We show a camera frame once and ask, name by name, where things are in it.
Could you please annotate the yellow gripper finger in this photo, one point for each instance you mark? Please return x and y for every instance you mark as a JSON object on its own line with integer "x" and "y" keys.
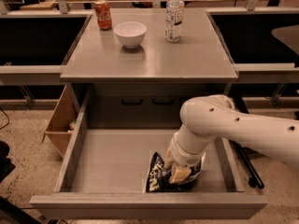
{"x": 168, "y": 159}
{"x": 179, "y": 173}

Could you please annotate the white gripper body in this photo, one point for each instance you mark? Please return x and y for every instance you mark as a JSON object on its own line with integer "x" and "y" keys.
{"x": 188, "y": 157}

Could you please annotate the blue chip bag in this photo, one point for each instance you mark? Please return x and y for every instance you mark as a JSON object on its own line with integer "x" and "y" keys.
{"x": 158, "y": 177}

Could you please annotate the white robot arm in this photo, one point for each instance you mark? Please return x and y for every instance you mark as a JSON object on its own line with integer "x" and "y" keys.
{"x": 206, "y": 118}

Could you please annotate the open grey top drawer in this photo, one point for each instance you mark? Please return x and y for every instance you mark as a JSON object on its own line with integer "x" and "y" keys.
{"x": 104, "y": 175}

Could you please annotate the grey cabinet counter unit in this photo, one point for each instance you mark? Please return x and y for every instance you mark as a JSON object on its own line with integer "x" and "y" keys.
{"x": 196, "y": 65}

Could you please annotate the wooden box on floor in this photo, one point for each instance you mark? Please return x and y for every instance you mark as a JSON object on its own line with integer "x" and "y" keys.
{"x": 58, "y": 130}

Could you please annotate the white ceramic bowl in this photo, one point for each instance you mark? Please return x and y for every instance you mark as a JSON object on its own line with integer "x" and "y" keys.
{"x": 130, "y": 33}

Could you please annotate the clear plastic water bottle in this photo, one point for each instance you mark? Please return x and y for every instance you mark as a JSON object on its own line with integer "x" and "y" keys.
{"x": 173, "y": 20}

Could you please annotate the orange soda can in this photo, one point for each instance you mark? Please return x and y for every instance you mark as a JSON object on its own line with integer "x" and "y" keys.
{"x": 103, "y": 16}

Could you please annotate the right black drawer handle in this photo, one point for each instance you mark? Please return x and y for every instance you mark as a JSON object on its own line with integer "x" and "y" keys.
{"x": 162, "y": 100}

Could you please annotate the black drawer handle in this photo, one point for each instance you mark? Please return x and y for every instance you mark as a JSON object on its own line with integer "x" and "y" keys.
{"x": 131, "y": 100}
{"x": 162, "y": 100}

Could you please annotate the left black drawer handle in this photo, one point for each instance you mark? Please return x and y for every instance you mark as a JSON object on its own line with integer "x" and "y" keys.
{"x": 131, "y": 100}

